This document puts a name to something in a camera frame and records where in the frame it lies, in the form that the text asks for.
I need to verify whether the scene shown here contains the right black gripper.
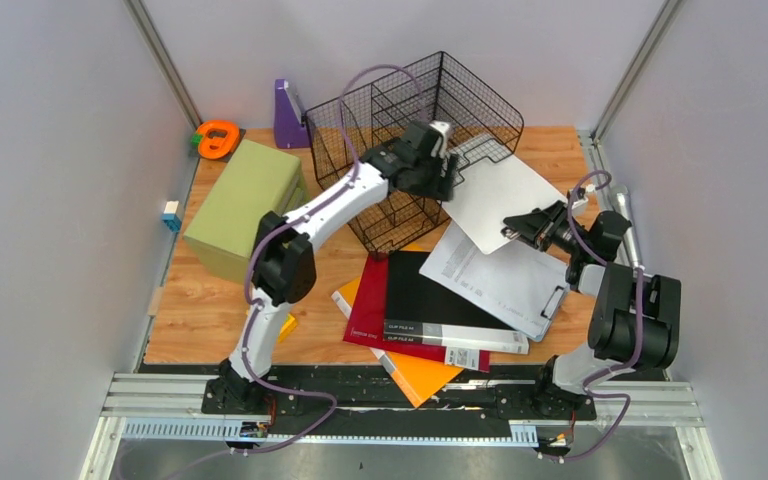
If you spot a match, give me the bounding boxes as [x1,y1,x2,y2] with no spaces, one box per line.
[500,199,588,255]

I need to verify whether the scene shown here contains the white clipboard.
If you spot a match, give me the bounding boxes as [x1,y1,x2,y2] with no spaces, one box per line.
[442,133,565,255]

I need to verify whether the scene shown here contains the papers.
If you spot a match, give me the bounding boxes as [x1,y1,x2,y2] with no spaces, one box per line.
[419,223,569,342]

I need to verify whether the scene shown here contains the black wire mesh basket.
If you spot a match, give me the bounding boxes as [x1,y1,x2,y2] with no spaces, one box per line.
[303,51,524,253]

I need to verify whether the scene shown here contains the green drawer cabinet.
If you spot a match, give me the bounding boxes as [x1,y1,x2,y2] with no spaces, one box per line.
[184,140,307,284]

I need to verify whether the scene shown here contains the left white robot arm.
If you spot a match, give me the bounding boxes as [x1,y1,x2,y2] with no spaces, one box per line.
[208,120,458,413]

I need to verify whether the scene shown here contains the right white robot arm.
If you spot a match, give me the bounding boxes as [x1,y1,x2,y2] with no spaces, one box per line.
[502,201,682,418]

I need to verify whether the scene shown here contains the black clip file folder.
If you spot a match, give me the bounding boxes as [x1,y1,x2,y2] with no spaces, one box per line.
[382,251,529,355]

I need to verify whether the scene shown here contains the red folder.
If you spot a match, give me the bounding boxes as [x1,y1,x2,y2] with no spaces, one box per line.
[342,254,491,373]

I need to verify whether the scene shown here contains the purple tape dispenser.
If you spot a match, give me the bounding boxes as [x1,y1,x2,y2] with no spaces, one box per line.
[273,78,311,149]

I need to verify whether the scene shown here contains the orange folder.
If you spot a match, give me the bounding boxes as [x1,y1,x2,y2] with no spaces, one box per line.
[331,254,462,408]

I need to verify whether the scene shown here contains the yellow grid box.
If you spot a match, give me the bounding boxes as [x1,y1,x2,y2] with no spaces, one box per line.
[278,314,298,342]

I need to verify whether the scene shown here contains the orange tape roll holder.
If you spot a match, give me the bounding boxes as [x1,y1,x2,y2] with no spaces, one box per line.
[190,120,244,161]

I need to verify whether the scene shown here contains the blue white toy brick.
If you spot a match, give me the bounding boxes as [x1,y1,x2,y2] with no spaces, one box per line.
[161,201,183,233]

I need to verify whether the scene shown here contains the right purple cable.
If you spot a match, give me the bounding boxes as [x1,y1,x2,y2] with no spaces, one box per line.
[536,170,647,463]

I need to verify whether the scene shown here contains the purple cable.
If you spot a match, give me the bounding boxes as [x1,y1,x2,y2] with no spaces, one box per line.
[536,170,647,463]
[238,63,425,458]

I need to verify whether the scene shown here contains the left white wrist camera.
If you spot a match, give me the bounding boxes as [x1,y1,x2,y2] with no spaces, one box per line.
[429,120,453,158]

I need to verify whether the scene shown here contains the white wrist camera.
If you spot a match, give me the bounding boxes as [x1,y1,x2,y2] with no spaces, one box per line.
[429,120,453,158]
[567,184,600,217]

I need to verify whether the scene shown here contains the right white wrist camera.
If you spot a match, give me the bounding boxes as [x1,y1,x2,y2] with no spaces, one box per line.
[567,184,600,217]

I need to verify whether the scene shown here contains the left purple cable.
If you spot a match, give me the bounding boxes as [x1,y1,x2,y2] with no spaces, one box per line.
[238,63,425,458]

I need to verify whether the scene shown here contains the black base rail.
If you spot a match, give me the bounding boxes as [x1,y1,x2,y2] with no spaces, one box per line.
[185,362,667,442]

